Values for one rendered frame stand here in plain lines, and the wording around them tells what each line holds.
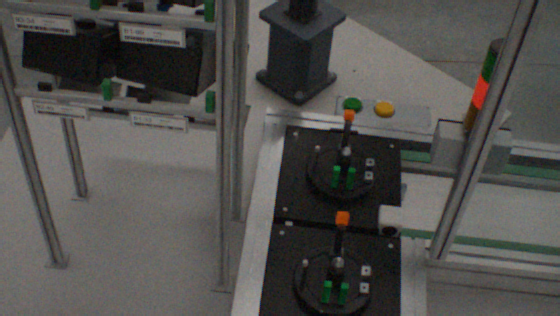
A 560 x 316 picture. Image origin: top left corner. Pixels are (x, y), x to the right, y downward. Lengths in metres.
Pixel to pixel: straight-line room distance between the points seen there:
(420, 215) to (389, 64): 0.54
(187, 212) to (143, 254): 0.13
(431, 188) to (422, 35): 2.01
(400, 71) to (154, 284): 0.85
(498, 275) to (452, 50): 2.13
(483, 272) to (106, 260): 0.72
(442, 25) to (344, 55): 1.73
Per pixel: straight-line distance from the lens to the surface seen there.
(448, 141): 1.16
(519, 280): 1.42
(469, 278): 1.41
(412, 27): 3.50
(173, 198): 1.51
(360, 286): 1.23
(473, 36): 3.55
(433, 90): 1.83
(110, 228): 1.48
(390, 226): 1.34
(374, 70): 1.85
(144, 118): 1.07
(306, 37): 1.59
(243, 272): 1.28
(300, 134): 1.49
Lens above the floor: 2.03
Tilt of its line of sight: 47 degrees down
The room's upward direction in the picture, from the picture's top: 5 degrees clockwise
